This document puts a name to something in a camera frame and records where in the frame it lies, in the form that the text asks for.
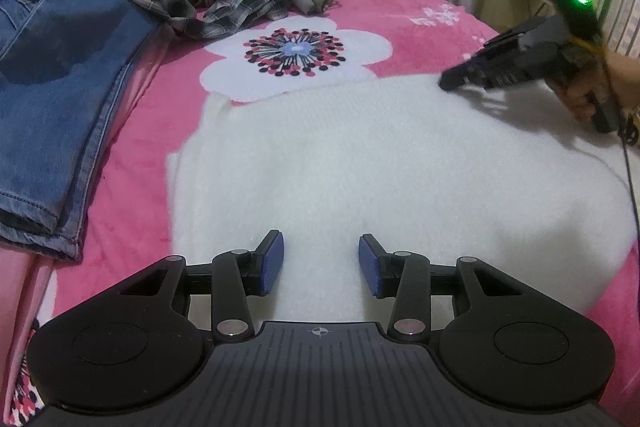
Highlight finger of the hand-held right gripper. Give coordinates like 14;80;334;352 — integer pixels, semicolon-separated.
481;17;551;58
439;51;532;92

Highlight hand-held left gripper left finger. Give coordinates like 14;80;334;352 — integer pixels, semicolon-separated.
100;230;286;341

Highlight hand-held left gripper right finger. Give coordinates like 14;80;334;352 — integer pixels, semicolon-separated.
359;234;546;341

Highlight white knit sweater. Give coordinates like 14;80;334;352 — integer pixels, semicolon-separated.
165;74;639;324

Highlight person's right hand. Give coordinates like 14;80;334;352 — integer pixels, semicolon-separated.
550;53;640;122

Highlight pink floral blanket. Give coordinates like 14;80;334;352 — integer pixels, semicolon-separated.
0;0;640;427

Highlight dark blue jeans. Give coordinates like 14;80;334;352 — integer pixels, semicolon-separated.
0;0;186;264

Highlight light blue jeans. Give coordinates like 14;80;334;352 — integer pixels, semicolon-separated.
0;0;68;72

